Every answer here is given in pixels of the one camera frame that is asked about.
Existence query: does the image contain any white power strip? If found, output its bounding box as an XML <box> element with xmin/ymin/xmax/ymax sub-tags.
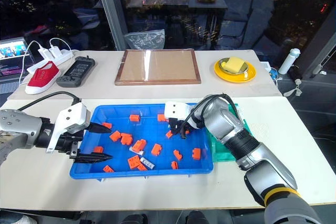
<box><xmin>26</xmin><ymin>49</ymin><xmax>75</xmax><ymax>74</ymax></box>

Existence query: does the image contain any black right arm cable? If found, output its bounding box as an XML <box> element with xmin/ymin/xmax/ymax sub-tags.
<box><xmin>180</xmin><ymin>93</ymin><xmax>244</xmax><ymax>140</ymax></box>

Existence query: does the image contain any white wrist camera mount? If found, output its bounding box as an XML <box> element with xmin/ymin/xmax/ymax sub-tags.
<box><xmin>46</xmin><ymin>102</ymin><xmax>91</xmax><ymax>154</ymax></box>
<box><xmin>164</xmin><ymin>101</ymin><xmax>198</xmax><ymax>122</ymax></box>

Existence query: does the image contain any green plastic bin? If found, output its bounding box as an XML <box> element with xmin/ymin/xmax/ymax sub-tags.
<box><xmin>206</xmin><ymin>102</ymin><xmax>255</xmax><ymax>163</ymax></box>

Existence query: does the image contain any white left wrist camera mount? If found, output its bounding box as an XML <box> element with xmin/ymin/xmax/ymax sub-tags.
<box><xmin>46</xmin><ymin>102</ymin><xmax>91</xmax><ymax>154</ymax></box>

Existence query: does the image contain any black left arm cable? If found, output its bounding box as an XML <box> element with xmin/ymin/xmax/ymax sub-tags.
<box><xmin>18</xmin><ymin>91</ymin><xmax>82</xmax><ymax>112</ymax></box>

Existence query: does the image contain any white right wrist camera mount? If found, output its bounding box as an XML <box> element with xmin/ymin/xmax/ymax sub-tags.
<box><xmin>164</xmin><ymin>101</ymin><xmax>198</xmax><ymax>122</ymax></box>

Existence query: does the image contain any open laptop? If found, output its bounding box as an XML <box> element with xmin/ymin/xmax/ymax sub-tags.
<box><xmin>0</xmin><ymin>37</ymin><xmax>35</xmax><ymax>83</ymax></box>

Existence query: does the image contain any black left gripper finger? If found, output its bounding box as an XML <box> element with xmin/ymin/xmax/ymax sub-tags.
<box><xmin>84</xmin><ymin>122</ymin><xmax>113</xmax><ymax>135</ymax></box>
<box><xmin>70</xmin><ymin>152</ymin><xmax>114</xmax><ymax>164</ymax></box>

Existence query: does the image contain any white charger cable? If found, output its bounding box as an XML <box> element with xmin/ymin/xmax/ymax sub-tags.
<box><xmin>49</xmin><ymin>38</ymin><xmax>73</xmax><ymax>61</ymax></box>
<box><xmin>18</xmin><ymin>40</ymin><xmax>47</xmax><ymax>86</ymax></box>

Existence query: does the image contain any red canvas shoe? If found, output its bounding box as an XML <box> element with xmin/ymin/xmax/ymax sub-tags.
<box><xmin>25</xmin><ymin>60</ymin><xmax>61</xmax><ymax>95</ymax></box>

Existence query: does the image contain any grey handheld game console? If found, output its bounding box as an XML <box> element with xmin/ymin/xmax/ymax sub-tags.
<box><xmin>56</xmin><ymin>56</ymin><xmax>96</xmax><ymax>88</ymax></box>

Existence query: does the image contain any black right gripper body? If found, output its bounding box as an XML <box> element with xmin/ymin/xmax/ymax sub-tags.
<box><xmin>168</xmin><ymin>118</ymin><xmax>189</xmax><ymax>132</ymax></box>

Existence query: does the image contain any metal bowl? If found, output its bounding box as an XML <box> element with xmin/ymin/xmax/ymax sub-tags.
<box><xmin>218</xmin><ymin>57</ymin><xmax>249</xmax><ymax>74</ymax></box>

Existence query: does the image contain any dark rounded shape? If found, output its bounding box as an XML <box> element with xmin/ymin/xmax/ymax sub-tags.
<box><xmin>185</xmin><ymin>210</ymin><xmax>208</xmax><ymax>224</ymax></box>

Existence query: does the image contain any wood framed board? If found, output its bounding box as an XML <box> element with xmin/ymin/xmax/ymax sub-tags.
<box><xmin>114</xmin><ymin>48</ymin><xmax>202</xmax><ymax>87</ymax></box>

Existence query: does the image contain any white water bottle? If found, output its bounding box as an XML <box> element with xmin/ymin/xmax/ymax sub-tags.
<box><xmin>277</xmin><ymin>48</ymin><xmax>301</xmax><ymax>76</ymax></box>

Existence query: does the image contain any clear plastic bag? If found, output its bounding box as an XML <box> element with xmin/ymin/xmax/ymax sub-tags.
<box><xmin>124</xmin><ymin>28</ymin><xmax>166</xmax><ymax>50</ymax></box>

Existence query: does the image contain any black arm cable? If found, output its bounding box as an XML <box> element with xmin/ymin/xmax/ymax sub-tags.
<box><xmin>18</xmin><ymin>91</ymin><xmax>82</xmax><ymax>112</ymax></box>
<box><xmin>180</xmin><ymin>93</ymin><xmax>244</xmax><ymax>140</ymax></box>

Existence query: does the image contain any white charger plug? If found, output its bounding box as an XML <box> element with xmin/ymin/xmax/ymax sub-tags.
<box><xmin>38</xmin><ymin>47</ymin><xmax>50</xmax><ymax>60</ymax></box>
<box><xmin>49</xmin><ymin>46</ymin><xmax>62</xmax><ymax>58</ymax></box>

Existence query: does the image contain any grey window pillar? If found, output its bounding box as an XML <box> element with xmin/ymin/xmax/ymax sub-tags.
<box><xmin>93</xmin><ymin>0</ymin><xmax>130</xmax><ymax>51</ymax></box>

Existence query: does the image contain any yellow sponge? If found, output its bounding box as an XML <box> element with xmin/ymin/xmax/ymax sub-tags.
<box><xmin>225</xmin><ymin>56</ymin><xmax>244</xmax><ymax>73</ymax></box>

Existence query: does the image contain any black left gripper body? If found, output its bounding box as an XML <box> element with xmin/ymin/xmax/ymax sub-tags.
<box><xmin>56</xmin><ymin>133</ymin><xmax>85</xmax><ymax>159</ymax></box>

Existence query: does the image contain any grey slanted window frame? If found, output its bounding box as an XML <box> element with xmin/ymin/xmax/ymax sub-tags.
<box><xmin>301</xmin><ymin>6</ymin><xmax>336</xmax><ymax>78</ymax></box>

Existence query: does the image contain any yellow plate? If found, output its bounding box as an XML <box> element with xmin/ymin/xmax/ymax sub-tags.
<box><xmin>213</xmin><ymin>58</ymin><xmax>257</xmax><ymax>83</ymax></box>

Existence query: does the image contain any white cord with strap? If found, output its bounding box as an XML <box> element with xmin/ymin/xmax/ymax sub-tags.
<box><xmin>281</xmin><ymin>78</ymin><xmax>303</xmax><ymax>98</ymax></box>

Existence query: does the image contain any blue plastic bin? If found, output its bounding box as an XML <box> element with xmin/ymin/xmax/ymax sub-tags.
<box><xmin>69</xmin><ymin>103</ymin><xmax>215</xmax><ymax>180</ymax></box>

